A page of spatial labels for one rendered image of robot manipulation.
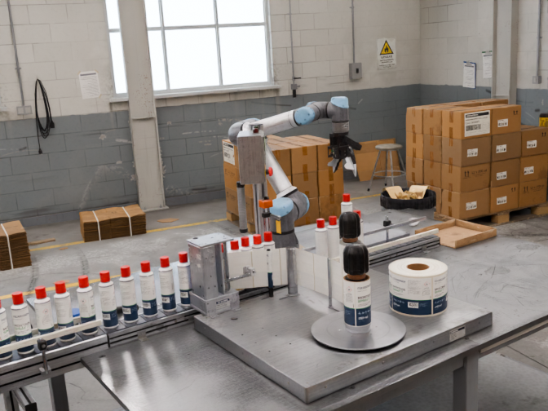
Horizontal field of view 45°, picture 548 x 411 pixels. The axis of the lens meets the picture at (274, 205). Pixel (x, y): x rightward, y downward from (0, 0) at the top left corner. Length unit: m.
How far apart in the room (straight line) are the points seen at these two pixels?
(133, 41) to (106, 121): 0.96
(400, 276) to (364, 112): 6.84
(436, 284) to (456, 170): 4.06
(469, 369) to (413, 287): 0.32
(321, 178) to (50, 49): 3.37
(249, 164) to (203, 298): 0.55
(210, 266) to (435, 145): 4.42
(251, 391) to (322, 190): 4.44
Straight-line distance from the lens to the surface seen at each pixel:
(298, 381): 1.91
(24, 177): 7.84
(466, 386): 2.33
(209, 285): 2.34
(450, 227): 3.54
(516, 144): 6.67
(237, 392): 1.98
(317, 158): 6.22
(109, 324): 2.37
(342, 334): 2.15
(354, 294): 2.10
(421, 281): 2.27
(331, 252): 2.82
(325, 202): 6.32
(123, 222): 6.90
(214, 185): 8.25
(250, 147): 2.53
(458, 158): 6.25
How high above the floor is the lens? 1.79
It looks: 13 degrees down
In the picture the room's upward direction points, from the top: 3 degrees counter-clockwise
